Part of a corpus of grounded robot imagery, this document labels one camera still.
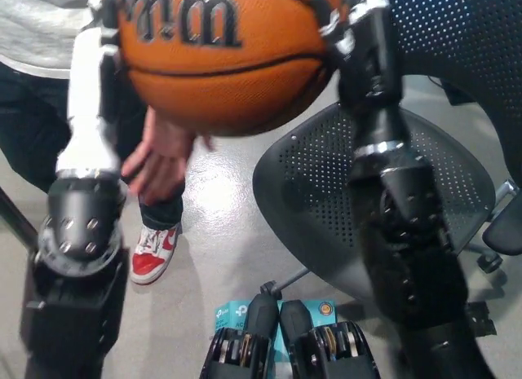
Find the person's left hand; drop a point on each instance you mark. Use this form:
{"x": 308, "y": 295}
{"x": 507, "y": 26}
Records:
{"x": 163, "y": 163}

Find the robot left leg black block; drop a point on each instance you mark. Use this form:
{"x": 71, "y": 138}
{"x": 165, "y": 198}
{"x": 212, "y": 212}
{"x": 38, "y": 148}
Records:
{"x": 240, "y": 354}

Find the black slanted pole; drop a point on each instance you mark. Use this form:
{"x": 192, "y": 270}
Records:
{"x": 16, "y": 216}

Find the person's left red white sneaker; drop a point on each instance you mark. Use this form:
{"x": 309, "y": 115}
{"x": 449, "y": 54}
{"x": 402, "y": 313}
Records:
{"x": 153, "y": 256}

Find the black perforated office chair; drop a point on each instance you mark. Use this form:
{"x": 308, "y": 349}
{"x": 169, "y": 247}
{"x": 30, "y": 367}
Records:
{"x": 310, "y": 191}

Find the person in grey shirt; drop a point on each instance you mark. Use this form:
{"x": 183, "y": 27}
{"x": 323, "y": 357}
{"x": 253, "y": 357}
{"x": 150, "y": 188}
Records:
{"x": 28, "y": 122}

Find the orange Wilson basketball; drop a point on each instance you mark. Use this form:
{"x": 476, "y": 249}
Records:
{"x": 224, "y": 81}

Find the teal cardboard box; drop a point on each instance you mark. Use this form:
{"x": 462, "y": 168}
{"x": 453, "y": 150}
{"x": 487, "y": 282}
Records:
{"x": 232, "y": 314}

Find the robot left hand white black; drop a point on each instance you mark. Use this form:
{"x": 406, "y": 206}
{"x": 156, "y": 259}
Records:
{"x": 87, "y": 77}

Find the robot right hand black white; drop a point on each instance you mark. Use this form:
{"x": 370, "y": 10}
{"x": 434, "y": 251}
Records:
{"x": 371, "y": 61}

